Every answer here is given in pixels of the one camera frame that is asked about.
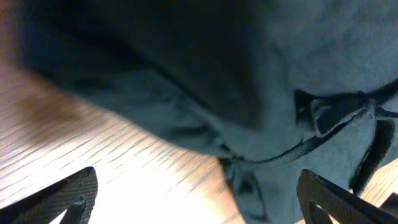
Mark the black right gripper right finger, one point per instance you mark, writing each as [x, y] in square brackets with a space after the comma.
[321, 201]

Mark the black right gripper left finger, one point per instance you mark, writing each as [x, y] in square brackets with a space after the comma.
[75, 195]

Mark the dark navy taped cloth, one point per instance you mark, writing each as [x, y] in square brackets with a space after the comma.
[270, 87]

